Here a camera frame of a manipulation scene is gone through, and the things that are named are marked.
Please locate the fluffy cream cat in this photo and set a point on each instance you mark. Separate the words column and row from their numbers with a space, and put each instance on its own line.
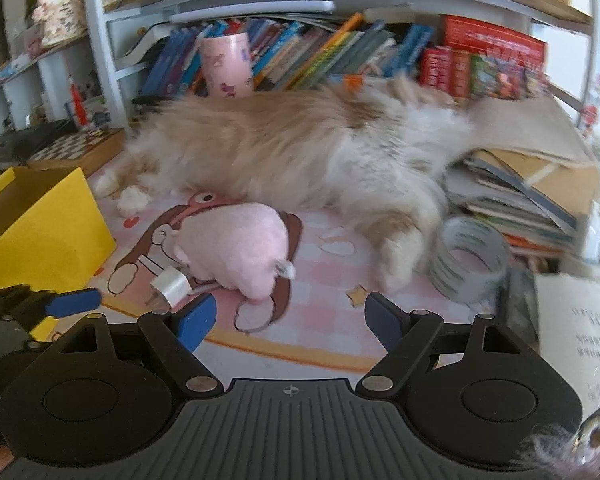
column 290, row 160

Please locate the white power plug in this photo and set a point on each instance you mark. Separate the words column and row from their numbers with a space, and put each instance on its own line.
column 170, row 285

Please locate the pink plush toy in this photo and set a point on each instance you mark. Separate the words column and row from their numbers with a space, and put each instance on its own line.
column 230, row 245

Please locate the stack of notebooks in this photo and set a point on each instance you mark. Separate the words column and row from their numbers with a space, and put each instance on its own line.
column 530, row 185

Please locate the row of colourful books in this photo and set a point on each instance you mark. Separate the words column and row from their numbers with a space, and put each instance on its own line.
column 320, row 50

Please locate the wooden chessboard box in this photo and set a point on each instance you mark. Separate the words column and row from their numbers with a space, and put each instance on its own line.
column 75, row 145

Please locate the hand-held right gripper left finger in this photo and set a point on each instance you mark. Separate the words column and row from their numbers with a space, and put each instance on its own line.
column 197, row 317

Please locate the yellow cardboard box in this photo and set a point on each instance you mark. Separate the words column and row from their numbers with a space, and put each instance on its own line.
column 45, row 240

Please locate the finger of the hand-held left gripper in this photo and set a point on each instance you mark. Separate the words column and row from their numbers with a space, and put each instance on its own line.
column 75, row 302

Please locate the white paper sheet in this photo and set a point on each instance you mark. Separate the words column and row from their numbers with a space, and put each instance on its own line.
column 575, row 320

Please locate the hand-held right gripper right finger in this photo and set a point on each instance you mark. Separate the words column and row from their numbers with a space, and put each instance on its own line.
column 385, row 320

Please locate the pink printed cup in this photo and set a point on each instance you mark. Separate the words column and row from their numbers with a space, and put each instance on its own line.
column 225, row 65

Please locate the white wooden bookshelf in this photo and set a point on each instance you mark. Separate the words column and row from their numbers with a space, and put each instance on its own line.
column 100, row 50

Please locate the white side shelf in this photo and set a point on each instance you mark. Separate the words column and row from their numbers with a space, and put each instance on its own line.
column 50, row 67

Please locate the grey clear tape roll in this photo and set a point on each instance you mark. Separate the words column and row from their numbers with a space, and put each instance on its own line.
column 450, row 280

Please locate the white jar green lid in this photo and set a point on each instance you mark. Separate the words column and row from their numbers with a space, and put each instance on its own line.
column 100, row 112

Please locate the grey fuzzy pompom charm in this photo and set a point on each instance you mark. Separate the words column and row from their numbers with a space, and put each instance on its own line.
column 595, row 435

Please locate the red book box set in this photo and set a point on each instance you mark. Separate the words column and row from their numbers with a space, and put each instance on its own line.
column 490, row 35

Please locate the red slim bottle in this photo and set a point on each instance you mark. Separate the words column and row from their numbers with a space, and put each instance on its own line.
column 78, row 105

